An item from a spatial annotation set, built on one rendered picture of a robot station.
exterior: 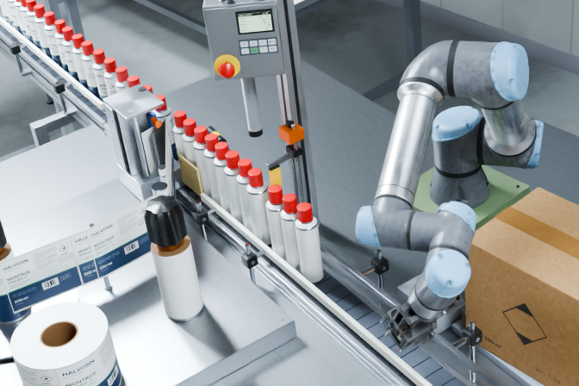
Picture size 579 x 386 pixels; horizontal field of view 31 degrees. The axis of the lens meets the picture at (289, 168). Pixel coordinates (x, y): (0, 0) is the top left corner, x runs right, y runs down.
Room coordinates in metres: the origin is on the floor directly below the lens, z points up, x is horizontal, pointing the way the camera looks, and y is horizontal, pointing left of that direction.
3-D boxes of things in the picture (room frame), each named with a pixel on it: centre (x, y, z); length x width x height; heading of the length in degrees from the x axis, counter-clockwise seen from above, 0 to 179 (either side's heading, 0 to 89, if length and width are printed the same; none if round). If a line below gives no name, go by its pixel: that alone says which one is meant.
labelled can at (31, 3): (3.25, 0.77, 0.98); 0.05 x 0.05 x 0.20
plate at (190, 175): (2.30, 0.26, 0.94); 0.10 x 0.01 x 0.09; 30
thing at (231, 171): (2.15, 0.13, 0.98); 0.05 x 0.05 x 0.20
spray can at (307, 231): (1.90, -0.02, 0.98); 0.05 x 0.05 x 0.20
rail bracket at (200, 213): (2.17, 0.22, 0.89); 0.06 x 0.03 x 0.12; 120
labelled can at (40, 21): (3.19, 0.73, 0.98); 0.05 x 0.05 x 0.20
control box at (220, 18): (2.19, 0.06, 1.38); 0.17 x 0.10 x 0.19; 85
